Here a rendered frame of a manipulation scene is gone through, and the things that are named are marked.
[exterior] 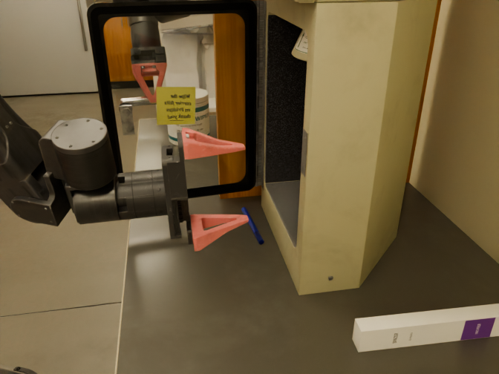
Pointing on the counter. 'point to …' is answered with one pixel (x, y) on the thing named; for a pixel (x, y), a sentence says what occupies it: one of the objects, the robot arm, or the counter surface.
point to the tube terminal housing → (353, 133)
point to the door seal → (181, 11)
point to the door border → (183, 14)
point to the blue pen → (253, 226)
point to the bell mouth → (300, 51)
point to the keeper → (304, 152)
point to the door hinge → (261, 89)
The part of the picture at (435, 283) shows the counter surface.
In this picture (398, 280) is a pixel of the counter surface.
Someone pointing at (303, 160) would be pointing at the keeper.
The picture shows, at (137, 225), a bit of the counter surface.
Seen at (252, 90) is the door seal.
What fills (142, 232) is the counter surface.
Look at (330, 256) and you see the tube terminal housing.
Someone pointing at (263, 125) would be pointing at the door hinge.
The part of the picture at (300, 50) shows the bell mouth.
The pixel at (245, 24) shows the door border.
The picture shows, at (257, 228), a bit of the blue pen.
